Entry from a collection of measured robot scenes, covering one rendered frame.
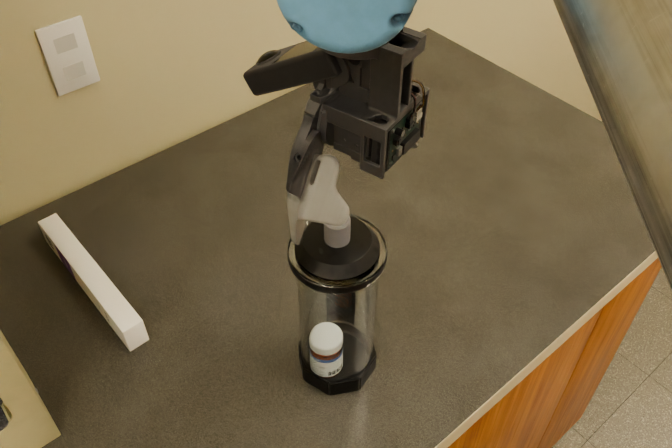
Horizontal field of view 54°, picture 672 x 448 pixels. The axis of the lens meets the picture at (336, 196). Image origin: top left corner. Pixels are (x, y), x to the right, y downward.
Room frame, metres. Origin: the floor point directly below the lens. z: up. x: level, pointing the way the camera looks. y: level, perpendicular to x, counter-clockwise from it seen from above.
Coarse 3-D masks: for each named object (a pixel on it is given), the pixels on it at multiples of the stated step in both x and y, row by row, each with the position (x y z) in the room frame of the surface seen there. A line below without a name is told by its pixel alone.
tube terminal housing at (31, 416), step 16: (0, 336) 0.37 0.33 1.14; (0, 352) 0.36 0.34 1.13; (0, 368) 0.36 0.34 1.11; (16, 368) 0.37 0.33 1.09; (0, 384) 0.35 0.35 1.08; (16, 384) 0.36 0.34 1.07; (32, 384) 0.42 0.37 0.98; (16, 400) 0.36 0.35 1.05; (32, 400) 0.37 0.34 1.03; (16, 416) 0.35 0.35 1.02; (32, 416) 0.36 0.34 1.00; (48, 416) 0.37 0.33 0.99; (0, 432) 0.34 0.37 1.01; (16, 432) 0.35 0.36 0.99; (32, 432) 0.35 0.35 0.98; (48, 432) 0.36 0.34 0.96
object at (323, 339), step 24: (384, 240) 0.48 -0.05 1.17; (312, 288) 0.42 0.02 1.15; (336, 288) 0.42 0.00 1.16; (312, 312) 0.43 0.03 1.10; (336, 312) 0.43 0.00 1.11; (360, 312) 0.43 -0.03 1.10; (312, 336) 0.44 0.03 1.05; (336, 336) 0.43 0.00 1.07; (360, 336) 0.43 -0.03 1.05; (312, 360) 0.44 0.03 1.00; (336, 360) 0.43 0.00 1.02; (360, 360) 0.44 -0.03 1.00
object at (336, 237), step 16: (320, 224) 0.49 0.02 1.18; (352, 224) 0.49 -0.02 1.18; (304, 240) 0.47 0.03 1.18; (320, 240) 0.47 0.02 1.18; (336, 240) 0.46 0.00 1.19; (352, 240) 0.47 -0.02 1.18; (368, 240) 0.47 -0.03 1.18; (304, 256) 0.45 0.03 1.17; (320, 256) 0.45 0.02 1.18; (336, 256) 0.45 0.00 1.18; (352, 256) 0.45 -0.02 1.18; (368, 256) 0.45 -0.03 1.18; (320, 272) 0.43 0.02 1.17; (336, 272) 0.43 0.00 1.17; (352, 272) 0.43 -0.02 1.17
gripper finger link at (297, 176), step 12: (312, 120) 0.44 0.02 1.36; (300, 132) 0.43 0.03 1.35; (312, 132) 0.43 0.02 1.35; (300, 144) 0.43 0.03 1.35; (312, 144) 0.43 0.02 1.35; (300, 156) 0.43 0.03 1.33; (312, 156) 0.42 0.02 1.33; (288, 168) 0.42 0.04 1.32; (300, 168) 0.42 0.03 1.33; (288, 180) 0.42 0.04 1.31; (300, 180) 0.42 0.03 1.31; (300, 192) 0.41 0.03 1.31
